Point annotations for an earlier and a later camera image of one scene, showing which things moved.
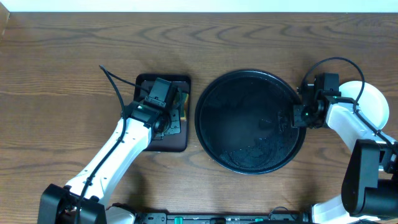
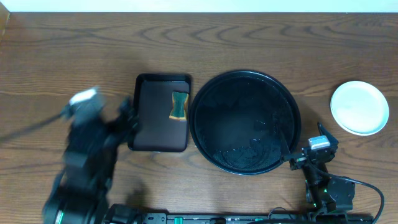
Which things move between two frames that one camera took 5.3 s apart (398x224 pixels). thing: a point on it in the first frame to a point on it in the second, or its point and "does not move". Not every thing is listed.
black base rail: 223,218 does not move
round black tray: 244,122 does not move
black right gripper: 298,120 to 334,142
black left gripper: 173,116 to 113,125
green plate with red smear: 371,104 does not move
